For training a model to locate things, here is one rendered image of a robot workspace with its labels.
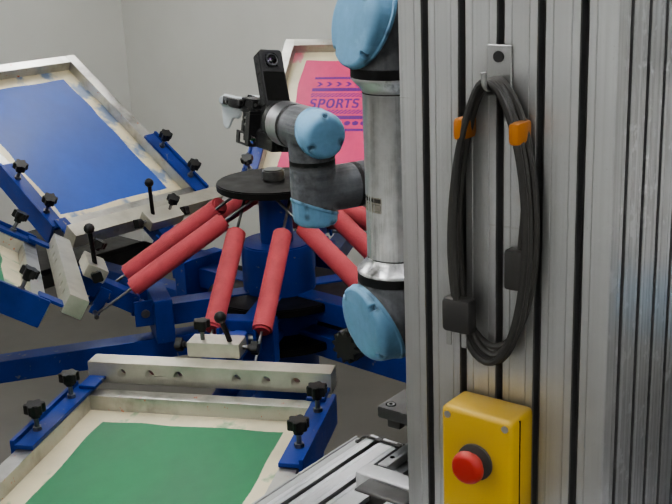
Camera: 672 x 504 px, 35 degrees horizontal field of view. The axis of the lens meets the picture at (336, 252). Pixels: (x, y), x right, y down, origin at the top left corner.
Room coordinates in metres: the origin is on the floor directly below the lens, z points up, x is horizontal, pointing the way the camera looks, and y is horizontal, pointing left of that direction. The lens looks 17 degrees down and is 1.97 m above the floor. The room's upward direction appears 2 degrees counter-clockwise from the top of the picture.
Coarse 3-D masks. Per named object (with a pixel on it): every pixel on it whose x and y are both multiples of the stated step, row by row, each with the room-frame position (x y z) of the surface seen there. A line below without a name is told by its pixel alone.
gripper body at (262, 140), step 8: (248, 104) 1.84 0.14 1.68; (256, 104) 1.84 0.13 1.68; (272, 104) 1.79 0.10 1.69; (248, 112) 1.85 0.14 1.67; (256, 112) 1.84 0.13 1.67; (264, 112) 1.79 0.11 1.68; (248, 120) 1.84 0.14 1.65; (256, 120) 1.84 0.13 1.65; (264, 120) 1.78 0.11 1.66; (248, 128) 1.83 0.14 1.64; (256, 128) 1.84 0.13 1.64; (264, 128) 1.78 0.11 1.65; (248, 136) 1.83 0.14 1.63; (256, 136) 1.84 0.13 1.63; (264, 136) 1.82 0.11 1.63; (248, 144) 1.83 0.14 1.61; (256, 144) 1.84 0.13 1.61; (264, 144) 1.81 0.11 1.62; (272, 144) 1.79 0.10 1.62
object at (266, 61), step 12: (264, 60) 1.85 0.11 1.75; (276, 60) 1.86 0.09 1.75; (264, 72) 1.84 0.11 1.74; (276, 72) 1.85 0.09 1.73; (264, 84) 1.83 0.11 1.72; (276, 84) 1.84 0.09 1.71; (264, 96) 1.82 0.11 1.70; (276, 96) 1.83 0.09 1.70; (288, 96) 1.84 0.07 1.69; (264, 108) 1.82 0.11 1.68
